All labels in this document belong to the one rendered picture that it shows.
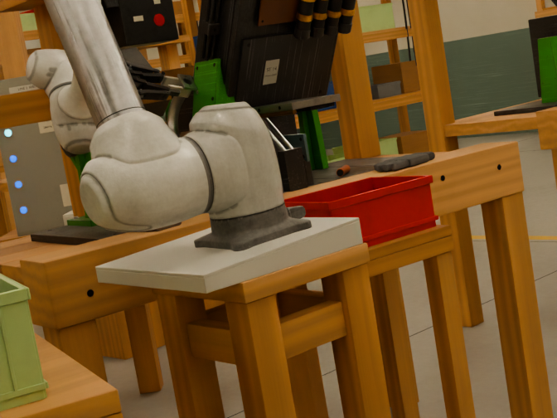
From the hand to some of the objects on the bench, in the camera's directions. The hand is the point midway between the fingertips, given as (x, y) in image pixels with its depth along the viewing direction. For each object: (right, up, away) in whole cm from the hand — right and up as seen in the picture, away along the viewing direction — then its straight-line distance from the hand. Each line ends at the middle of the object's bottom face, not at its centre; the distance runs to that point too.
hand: (176, 86), depth 279 cm
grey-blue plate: (+34, -26, +4) cm, 43 cm away
